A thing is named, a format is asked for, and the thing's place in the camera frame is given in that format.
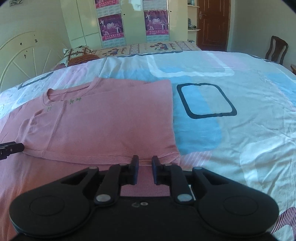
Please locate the cream corner shelf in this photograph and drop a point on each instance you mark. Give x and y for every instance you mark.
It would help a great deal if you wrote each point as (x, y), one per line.
(193, 31)

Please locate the dark shelf ornament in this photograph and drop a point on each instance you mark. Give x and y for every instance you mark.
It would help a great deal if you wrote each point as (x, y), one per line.
(190, 24)

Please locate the pink knit shirt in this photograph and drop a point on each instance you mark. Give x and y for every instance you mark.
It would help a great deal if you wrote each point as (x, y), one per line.
(104, 120)

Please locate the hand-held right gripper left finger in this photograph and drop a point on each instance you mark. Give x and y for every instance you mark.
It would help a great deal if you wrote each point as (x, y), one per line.
(136, 170)

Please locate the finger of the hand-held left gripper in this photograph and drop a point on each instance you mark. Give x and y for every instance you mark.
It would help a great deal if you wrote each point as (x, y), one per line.
(13, 147)

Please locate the cream wardrobe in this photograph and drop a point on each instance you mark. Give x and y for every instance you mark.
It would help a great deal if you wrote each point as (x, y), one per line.
(134, 20)

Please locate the orange striped pillow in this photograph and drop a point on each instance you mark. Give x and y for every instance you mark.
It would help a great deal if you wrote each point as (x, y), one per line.
(83, 60)

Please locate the teal glass shelf item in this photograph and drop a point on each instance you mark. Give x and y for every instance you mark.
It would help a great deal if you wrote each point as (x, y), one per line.
(191, 2)

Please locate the brown wooden door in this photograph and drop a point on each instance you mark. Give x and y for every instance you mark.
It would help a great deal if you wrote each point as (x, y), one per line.
(214, 25)

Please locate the pink calendar poster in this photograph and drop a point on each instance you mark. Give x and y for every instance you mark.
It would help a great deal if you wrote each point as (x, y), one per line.
(111, 27)
(154, 2)
(156, 23)
(107, 3)

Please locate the small wall picture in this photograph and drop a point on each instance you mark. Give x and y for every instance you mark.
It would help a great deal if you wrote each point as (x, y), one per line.
(16, 2)

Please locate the dark wooden chair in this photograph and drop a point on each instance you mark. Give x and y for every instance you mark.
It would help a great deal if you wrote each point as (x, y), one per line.
(277, 49)

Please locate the cream metal headboard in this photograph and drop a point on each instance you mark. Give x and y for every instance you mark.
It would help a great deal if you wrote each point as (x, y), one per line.
(20, 55)

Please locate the floral beige blanket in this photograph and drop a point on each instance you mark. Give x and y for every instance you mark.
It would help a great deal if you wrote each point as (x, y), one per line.
(143, 47)

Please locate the checkered patterned pillow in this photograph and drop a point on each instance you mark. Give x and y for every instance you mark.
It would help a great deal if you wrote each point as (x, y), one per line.
(75, 52)

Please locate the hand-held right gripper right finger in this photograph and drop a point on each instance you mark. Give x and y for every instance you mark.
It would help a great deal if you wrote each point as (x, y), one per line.
(154, 170)

